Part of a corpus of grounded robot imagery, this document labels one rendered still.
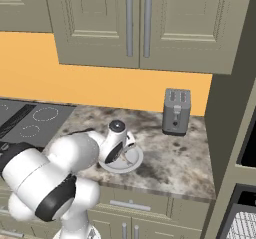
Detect black built-in microwave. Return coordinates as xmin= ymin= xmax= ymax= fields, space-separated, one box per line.
xmin=235 ymin=114 xmax=256 ymax=168

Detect olive wall cupboard run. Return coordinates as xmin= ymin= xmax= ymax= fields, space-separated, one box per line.
xmin=0 ymin=0 xmax=54 ymax=34

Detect black built-in oven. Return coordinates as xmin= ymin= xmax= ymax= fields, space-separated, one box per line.
xmin=215 ymin=182 xmax=256 ymax=239

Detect black hob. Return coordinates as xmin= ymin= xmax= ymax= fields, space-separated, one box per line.
xmin=0 ymin=97 xmax=77 ymax=149

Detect grey two-slot toaster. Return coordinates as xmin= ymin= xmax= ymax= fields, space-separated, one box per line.
xmin=161 ymin=87 xmax=192 ymax=137

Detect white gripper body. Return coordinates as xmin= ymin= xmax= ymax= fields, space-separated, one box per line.
xmin=124 ymin=130 xmax=137 ymax=151

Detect olive tall oven cabinet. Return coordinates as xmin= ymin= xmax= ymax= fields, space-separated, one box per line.
xmin=200 ymin=0 xmax=256 ymax=239

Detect grey drawer handle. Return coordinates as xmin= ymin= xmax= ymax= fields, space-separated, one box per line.
xmin=109 ymin=199 xmax=152 ymax=213

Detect grey wall cupboard handle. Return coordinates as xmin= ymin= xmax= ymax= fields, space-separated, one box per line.
xmin=142 ymin=0 xmax=153 ymax=59
xmin=125 ymin=0 xmax=135 ymax=58

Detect olive wall cupboard door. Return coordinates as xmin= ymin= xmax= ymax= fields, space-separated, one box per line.
xmin=43 ymin=0 xmax=141 ymax=69
xmin=139 ymin=0 xmax=255 ymax=76

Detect white round plate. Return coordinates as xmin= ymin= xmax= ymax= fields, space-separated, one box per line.
xmin=97 ymin=144 xmax=145 ymax=175

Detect olive drawer front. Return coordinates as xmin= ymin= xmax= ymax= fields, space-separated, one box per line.
xmin=99 ymin=185 xmax=170 ymax=216

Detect olive base cupboard door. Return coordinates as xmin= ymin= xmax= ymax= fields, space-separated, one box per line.
xmin=131 ymin=216 xmax=203 ymax=239
xmin=87 ymin=209 xmax=133 ymax=239

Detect metal wire oven rack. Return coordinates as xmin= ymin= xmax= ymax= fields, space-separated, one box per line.
xmin=225 ymin=210 xmax=256 ymax=239

